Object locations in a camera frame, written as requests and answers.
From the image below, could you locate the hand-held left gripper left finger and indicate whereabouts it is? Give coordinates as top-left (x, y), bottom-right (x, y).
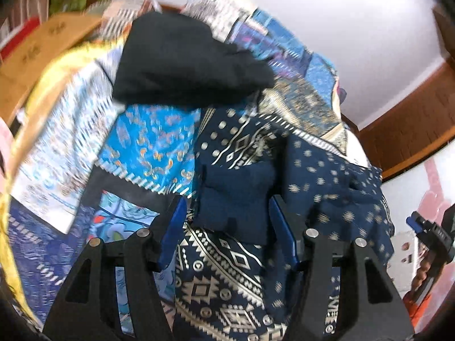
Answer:
top-left (42, 196), bottom-right (188, 341)

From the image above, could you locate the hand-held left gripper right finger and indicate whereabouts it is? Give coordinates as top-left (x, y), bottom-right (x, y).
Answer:
top-left (269, 195), bottom-right (416, 341)

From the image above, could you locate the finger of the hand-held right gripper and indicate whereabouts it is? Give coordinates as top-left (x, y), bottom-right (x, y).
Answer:
top-left (406, 211), bottom-right (441, 244)

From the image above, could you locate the navy patterned hooded jacket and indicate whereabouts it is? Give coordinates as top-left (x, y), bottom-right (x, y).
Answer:
top-left (173, 108), bottom-right (396, 341)

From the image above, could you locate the person's right hand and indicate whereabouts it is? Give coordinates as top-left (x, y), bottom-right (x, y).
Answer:
top-left (412, 244), bottom-right (437, 300)

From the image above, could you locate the white heart-print sliding door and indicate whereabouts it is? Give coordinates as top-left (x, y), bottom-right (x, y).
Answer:
top-left (382, 147), bottom-right (455, 294)

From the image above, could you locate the wooden door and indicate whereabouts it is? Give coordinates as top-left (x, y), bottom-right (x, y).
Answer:
top-left (357, 60), bottom-right (455, 182)

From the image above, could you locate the blue patchwork blanket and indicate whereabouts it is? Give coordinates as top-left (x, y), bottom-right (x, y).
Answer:
top-left (7, 0), bottom-right (370, 341)

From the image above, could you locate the black garment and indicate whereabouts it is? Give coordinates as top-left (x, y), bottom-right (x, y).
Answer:
top-left (111, 12), bottom-right (276, 106)

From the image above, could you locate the striped cloth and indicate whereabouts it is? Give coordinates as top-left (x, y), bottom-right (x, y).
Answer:
top-left (102, 0), bottom-right (159, 45)

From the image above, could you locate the wooden lap desk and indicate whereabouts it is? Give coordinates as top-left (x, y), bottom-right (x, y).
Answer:
top-left (0, 12), bottom-right (104, 123)

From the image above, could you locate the red box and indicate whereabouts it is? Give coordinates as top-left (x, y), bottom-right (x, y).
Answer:
top-left (0, 16), bottom-right (40, 62)

